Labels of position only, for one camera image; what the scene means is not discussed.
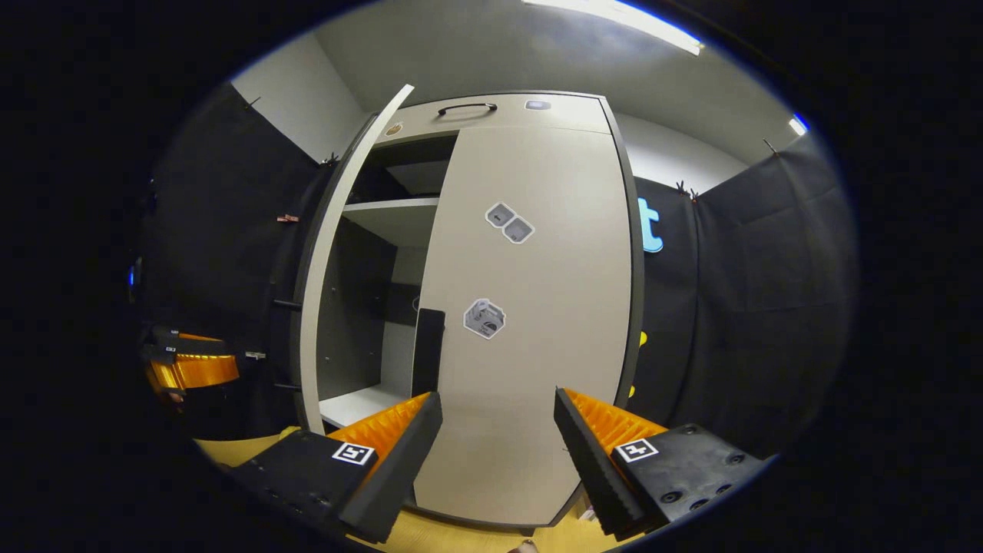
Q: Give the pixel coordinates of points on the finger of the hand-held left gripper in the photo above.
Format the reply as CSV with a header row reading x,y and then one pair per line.
x,y
196,370

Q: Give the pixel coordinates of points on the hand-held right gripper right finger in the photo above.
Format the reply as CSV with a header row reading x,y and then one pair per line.
x,y
591,468

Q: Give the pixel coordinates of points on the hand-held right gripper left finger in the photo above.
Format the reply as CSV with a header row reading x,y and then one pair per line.
x,y
399,468

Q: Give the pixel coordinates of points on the white cabinet door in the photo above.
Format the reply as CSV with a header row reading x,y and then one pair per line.
x,y
553,346
309,322

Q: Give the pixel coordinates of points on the white and grey cabinet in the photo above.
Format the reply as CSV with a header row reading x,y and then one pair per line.
x,y
353,307

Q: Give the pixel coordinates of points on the white cabinet shelf board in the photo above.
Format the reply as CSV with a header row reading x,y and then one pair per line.
x,y
399,219

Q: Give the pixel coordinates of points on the black backdrop cloth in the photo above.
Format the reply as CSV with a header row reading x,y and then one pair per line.
x,y
768,307
223,192

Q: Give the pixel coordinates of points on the small ceiling light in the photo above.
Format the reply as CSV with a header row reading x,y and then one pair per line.
x,y
799,124

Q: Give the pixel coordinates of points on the long ceiling light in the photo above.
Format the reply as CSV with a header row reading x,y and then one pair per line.
x,y
614,23

